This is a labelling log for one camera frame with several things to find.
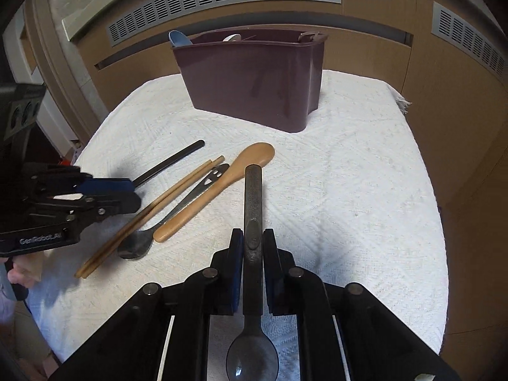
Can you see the blue spoon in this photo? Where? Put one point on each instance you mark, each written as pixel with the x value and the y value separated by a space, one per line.
pixel 179 39

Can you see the white spoon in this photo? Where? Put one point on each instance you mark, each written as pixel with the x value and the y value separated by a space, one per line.
pixel 232 38

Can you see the dark grey plastic spoon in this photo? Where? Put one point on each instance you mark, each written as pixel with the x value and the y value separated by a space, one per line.
pixel 253 206

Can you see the person's left hand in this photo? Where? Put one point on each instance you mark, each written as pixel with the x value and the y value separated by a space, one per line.
pixel 27 274

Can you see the wooden spoon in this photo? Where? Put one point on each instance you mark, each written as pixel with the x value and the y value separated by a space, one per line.
pixel 238 166

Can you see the short grey vent grille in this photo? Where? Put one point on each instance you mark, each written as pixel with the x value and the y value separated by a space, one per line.
pixel 464 35

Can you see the maroon plastic utensil holder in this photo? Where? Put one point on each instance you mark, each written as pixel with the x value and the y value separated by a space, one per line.
pixel 246 87

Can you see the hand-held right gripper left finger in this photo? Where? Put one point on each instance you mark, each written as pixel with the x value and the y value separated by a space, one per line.
pixel 237 274

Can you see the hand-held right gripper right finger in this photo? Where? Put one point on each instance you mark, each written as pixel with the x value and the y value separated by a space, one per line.
pixel 270 281

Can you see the white textured cloth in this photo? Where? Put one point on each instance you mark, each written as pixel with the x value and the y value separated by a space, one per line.
pixel 337 186

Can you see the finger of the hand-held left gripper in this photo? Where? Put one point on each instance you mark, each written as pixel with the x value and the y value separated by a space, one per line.
pixel 115 204
pixel 111 185

